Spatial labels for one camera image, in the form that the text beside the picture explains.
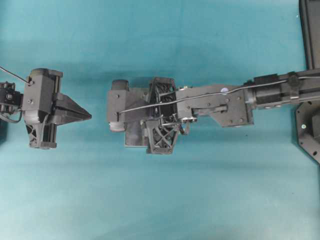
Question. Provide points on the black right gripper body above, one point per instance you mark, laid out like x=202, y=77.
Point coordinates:
x=172, y=110

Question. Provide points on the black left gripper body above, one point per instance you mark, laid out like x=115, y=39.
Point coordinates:
x=37, y=106

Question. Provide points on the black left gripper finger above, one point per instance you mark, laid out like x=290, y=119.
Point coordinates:
x=66, y=111

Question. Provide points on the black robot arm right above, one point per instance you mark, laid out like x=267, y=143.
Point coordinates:
x=270, y=91

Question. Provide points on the grey metal base block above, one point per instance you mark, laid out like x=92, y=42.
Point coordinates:
x=135, y=133

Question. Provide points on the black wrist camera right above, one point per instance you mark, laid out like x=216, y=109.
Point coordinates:
x=122, y=97

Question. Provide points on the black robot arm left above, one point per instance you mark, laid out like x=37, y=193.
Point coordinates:
x=11, y=102

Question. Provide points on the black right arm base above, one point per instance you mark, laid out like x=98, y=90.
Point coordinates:
x=307, y=115

